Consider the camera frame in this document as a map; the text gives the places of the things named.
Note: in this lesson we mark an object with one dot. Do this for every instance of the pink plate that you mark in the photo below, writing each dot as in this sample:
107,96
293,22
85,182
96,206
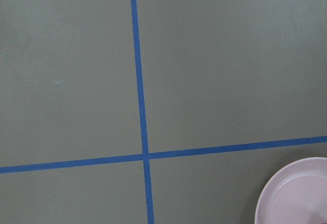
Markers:
295,194

